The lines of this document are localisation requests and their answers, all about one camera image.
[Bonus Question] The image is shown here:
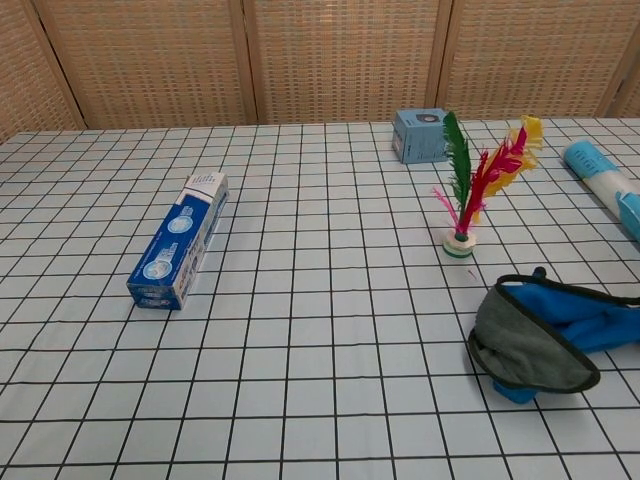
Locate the grid pattern tablecloth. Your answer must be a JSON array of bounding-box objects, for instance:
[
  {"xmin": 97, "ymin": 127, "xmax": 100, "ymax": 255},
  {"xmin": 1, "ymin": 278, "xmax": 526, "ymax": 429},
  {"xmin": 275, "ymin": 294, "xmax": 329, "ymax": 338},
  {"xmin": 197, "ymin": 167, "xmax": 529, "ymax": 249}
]
[{"xmin": 0, "ymin": 116, "xmax": 640, "ymax": 480}]

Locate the small light blue cube box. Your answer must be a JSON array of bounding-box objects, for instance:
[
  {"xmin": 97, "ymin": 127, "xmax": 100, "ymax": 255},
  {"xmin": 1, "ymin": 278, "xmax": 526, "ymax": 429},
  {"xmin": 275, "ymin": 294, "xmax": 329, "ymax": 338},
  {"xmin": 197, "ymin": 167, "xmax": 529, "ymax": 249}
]
[{"xmin": 391, "ymin": 108, "xmax": 453, "ymax": 165}]

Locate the woven rattan folding screen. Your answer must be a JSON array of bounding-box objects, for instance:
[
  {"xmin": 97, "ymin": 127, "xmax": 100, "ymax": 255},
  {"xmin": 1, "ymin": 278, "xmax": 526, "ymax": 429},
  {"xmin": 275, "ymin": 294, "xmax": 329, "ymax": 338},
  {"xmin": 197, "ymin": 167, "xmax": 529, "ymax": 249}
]
[{"xmin": 0, "ymin": 0, "xmax": 640, "ymax": 144}]

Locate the colourful feather shuttlecock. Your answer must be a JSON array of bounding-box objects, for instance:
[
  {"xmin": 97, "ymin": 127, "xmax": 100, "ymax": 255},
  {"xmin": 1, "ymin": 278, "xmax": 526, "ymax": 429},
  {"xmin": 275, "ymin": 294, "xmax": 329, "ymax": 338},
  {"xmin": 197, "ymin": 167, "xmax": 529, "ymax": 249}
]
[{"xmin": 431, "ymin": 110, "xmax": 545, "ymax": 261}]

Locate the blue white toothpaste box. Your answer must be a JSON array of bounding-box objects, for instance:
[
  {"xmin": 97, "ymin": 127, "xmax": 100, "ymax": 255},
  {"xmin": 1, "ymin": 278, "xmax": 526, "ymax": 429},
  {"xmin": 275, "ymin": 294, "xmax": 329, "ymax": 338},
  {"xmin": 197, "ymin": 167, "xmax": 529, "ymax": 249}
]
[{"xmin": 126, "ymin": 170, "xmax": 230, "ymax": 312}]

